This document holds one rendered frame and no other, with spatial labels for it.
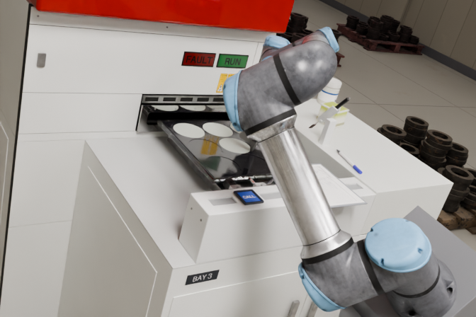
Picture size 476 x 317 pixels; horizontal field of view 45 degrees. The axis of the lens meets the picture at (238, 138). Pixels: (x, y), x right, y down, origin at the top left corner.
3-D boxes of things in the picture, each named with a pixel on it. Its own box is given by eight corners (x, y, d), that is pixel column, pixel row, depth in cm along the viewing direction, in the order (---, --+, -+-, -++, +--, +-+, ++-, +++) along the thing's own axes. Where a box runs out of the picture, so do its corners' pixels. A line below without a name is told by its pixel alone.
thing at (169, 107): (135, 129, 187) (140, 102, 183) (246, 127, 212) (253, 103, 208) (137, 132, 185) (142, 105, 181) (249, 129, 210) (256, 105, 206)
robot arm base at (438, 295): (471, 298, 123) (462, 277, 117) (410, 335, 124) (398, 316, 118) (431, 247, 134) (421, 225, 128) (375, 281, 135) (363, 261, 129)
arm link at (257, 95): (387, 302, 114) (274, 49, 115) (317, 327, 117) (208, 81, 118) (385, 282, 126) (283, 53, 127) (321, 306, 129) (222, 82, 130)
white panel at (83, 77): (15, 137, 169) (28, 3, 152) (244, 130, 215) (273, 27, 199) (17, 142, 166) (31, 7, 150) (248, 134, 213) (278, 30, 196)
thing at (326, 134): (309, 136, 187) (322, 99, 181) (319, 136, 189) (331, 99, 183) (321, 146, 182) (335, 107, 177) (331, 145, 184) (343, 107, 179)
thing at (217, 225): (177, 240, 143) (189, 192, 138) (339, 216, 175) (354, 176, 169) (195, 264, 137) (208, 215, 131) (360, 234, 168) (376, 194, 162)
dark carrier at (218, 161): (161, 123, 185) (162, 121, 185) (249, 121, 204) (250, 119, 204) (214, 179, 160) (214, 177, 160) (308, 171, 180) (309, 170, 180)
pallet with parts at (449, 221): (402, 146, 477) (421, 101, 460) (518, 228, 391) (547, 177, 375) (326, 148, 433) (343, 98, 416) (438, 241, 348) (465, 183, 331)
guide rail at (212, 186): (166, 140, 192) (168, 131, 190) (172, 140, 193) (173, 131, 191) (246, 228, 156) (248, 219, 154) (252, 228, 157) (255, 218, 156)
